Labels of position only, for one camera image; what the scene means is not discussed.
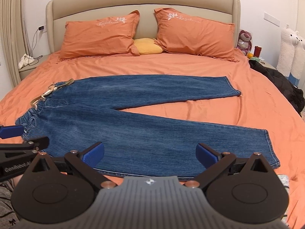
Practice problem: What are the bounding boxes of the blue denim jeans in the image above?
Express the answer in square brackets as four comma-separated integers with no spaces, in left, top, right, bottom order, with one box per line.
[15,74,280,180]

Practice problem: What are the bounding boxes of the left bedside table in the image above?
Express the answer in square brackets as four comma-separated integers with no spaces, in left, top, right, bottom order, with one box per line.
[19,55,49,80]

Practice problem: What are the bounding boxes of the orange pillow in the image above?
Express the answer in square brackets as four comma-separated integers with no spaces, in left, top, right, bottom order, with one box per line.
[59,10,140,60]
[154,8,235,61]

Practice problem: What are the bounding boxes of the black jacket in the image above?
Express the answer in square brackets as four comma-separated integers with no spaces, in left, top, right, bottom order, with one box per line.
[249,60,304,115]

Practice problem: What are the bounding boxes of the beige webbing belt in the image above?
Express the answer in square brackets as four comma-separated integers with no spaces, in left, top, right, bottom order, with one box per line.
[30,79,75,110]

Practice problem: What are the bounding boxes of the white cloth on nightstand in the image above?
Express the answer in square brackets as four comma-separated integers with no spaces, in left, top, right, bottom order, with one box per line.
[18,54,35,70]

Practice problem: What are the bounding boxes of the pink plush bear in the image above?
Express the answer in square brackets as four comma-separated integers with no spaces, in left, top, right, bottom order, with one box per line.
[237,30,252,56]

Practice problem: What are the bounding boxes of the white alpaca plush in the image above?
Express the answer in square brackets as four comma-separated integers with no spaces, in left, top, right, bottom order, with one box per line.
[277,25,304,86]

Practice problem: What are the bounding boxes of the grey patterned trouser leg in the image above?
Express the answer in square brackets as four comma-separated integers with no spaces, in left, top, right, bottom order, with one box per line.
[0,179,19,229]

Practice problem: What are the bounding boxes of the small yellow pillow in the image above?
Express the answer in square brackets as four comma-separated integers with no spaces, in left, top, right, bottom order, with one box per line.
[134,38,163,55]

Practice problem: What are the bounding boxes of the beige upholstered headboard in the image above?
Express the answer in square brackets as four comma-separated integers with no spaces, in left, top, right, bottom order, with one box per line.
[46,0,240,53]

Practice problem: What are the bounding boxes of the orange bed sheet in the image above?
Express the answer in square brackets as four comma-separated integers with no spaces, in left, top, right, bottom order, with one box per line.
[1,51,304,228]

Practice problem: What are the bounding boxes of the black charger cable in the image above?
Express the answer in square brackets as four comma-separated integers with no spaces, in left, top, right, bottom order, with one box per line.
[28,25,47,65]

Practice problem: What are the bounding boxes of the red cup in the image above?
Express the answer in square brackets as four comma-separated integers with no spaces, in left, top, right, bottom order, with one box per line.
[253,46,262,57]

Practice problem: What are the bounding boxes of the white wall switch plate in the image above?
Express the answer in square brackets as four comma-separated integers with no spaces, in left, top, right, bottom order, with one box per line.
[264,12,280,25]

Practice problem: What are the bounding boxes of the left orange pillow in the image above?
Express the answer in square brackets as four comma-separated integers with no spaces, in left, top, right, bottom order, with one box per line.
[59,10,140,60]

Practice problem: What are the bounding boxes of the right orange pillow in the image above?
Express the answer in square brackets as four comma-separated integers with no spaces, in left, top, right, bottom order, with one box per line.
[154,8,235,61]

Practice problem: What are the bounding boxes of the beige curtain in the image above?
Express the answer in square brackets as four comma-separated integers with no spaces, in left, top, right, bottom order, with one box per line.
[1,0,26,86]

